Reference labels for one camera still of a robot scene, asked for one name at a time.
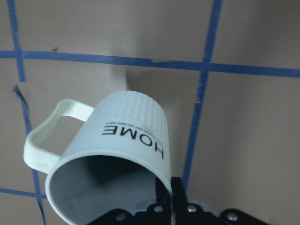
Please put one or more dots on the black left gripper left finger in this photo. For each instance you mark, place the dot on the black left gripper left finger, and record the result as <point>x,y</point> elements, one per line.
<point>157,213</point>

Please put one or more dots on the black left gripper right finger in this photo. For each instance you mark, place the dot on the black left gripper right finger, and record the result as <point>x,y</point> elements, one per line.
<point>189,213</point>

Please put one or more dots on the white HOME mug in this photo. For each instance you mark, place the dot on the white HOME mug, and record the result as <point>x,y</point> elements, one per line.
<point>111,163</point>

